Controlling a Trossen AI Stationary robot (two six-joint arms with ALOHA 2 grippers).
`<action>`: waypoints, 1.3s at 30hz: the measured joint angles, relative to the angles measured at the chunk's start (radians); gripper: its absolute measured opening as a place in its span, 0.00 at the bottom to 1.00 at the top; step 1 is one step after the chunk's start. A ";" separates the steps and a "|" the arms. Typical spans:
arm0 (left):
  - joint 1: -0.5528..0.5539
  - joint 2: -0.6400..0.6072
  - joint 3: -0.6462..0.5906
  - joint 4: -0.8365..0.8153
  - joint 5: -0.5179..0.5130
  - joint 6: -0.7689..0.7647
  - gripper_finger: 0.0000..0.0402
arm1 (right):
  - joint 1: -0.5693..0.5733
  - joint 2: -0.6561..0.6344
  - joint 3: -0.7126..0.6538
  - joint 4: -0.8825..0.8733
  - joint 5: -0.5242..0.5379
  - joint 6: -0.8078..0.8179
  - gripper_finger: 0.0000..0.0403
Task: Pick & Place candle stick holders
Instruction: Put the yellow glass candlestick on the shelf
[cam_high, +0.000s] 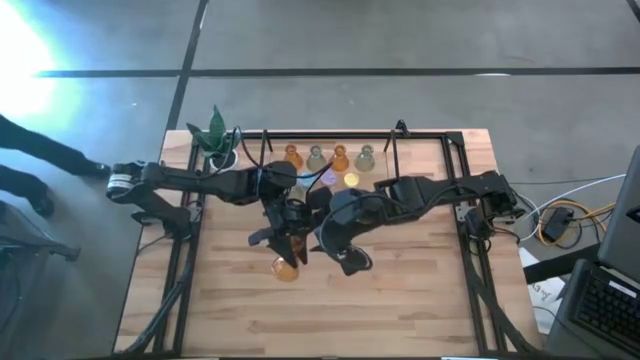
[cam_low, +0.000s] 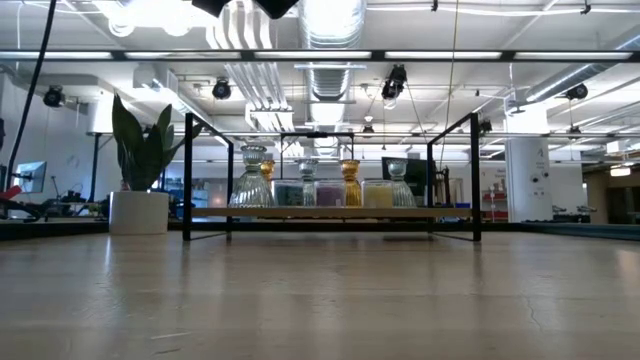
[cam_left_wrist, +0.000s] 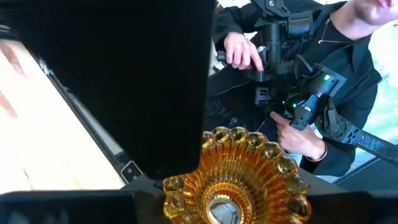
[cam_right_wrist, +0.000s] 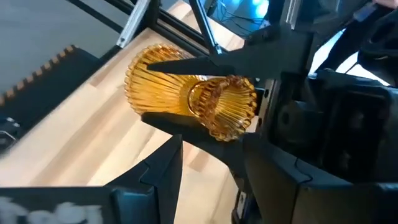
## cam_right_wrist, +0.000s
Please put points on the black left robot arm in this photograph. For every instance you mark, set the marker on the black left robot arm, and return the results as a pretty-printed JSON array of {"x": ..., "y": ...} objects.
[{"x": 379, "y": 46}]

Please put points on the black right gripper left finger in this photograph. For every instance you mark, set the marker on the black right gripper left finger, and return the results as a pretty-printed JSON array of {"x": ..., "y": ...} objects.
[{"x": 164, "y": 174}]

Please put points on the black strip with orange notches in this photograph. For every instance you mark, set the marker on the black strip with orange notches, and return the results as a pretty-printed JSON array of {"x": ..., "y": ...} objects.
[{"x": 46, "y": 87}]

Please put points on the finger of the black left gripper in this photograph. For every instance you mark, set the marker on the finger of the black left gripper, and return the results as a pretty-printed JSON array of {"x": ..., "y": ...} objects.
[
  {"x": 217, "y": 65},
  {"x": 180, "y": 127}
]

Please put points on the amber ribbed glass candle holder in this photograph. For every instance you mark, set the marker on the amber ribbed glass candle holder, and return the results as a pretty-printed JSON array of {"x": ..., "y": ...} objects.
[{"x": 161, "y": 90}]

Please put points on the silver aluminium extrusion bar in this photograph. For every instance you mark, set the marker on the silver aluminium extrusion bar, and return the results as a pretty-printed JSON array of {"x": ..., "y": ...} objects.
[{"x": 133, "y": 23}]

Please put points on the blue lit monitor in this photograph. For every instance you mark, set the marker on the blue lit monitor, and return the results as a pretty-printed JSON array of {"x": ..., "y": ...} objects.
[{"x": 242, "y": 12}]

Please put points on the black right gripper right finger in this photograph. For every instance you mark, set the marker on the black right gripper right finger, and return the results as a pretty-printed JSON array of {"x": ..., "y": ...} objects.
[{"x": 273, "y": 193}]

